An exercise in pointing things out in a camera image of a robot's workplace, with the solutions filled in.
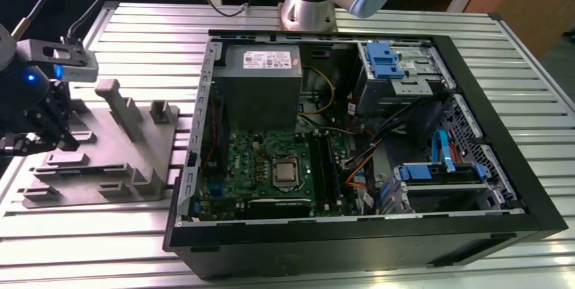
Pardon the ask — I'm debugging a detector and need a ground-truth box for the black CPU socket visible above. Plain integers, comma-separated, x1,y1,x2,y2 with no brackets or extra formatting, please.
269,154,307,193

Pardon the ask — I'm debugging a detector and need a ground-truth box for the metal drive cage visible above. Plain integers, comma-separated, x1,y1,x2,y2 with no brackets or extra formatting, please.
354,41,453,118

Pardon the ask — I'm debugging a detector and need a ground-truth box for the blue flat disk wire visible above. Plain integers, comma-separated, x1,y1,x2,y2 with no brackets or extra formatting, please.
432,129,457,173

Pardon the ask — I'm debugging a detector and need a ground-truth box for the green motherboard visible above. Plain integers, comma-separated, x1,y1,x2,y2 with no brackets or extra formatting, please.
197,130,374,219

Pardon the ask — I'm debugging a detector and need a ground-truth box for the grey power supply unit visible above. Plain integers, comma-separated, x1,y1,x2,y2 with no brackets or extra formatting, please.
214,44,303,133

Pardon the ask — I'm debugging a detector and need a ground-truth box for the black open PC case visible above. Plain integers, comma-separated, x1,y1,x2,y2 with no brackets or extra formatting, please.
162,28,570,282

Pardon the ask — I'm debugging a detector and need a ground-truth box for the metal disk bay cage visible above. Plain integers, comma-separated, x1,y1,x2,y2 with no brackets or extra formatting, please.
376,162,525,216

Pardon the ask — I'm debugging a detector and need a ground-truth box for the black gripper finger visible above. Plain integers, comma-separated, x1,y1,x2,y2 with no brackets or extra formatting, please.
43,79,81,153
0,133,58,158

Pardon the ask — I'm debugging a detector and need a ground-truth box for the silver camera black mount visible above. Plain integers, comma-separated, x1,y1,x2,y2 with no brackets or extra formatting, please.
15,38,99,84

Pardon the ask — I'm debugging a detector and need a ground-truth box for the black cable bundle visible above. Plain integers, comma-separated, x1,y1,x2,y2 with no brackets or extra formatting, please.
343,97,450,168

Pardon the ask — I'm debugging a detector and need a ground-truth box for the black RAM slot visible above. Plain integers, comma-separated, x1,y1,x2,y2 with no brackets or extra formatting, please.
313,130,329,211

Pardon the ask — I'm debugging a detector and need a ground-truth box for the orange wire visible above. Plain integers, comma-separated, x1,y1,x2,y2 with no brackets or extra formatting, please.
345,164,374,189

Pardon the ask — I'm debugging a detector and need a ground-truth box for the yellow wire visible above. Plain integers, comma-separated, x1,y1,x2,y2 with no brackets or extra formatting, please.
301,66,338,115

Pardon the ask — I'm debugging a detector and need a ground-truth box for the blue drive bay latch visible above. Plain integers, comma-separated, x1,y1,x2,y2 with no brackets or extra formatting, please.
366,42,409,80

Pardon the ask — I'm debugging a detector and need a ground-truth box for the grey parts rack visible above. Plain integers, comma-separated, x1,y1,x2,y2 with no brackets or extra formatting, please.
18,78,193,210

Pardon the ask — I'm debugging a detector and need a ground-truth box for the silver CPU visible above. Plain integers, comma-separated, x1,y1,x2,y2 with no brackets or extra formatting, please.
274,162,301,183

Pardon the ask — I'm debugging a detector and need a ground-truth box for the hard disk in blue carrier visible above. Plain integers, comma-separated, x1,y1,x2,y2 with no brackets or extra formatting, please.
401,163,490,185

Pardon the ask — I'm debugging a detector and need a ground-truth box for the thin red wire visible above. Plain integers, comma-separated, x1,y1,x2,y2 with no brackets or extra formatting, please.
206,100,225,166

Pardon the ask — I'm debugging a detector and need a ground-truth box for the black graphics card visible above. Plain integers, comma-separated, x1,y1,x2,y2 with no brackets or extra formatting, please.
246,197,313,219

